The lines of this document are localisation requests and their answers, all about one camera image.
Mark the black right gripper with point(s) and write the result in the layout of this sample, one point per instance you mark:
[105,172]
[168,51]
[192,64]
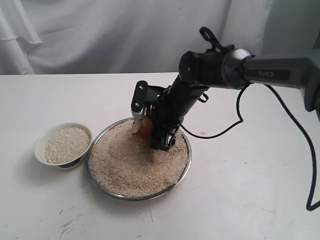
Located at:
[167,110]

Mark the brown wooden cup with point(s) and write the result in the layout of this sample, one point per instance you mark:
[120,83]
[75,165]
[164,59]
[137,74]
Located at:
[145,128]

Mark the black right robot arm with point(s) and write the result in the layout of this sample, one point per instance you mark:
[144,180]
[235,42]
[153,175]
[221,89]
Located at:
[197,72]

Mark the rice heap in tray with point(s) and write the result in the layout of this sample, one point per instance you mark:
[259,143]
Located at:
[130,170]

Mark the rice in white bowl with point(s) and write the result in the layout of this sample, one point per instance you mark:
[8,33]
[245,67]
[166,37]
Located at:
[66,144]

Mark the white ceramic bowl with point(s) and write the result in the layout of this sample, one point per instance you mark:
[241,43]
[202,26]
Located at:
[43,139]

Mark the round metal tray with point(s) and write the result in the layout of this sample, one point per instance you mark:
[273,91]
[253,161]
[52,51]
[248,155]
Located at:
[140,196]

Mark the white backdrop curtain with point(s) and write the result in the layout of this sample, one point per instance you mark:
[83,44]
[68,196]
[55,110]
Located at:
[143,36]

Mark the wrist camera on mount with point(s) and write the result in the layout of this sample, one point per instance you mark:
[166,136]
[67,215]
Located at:
[139,99]

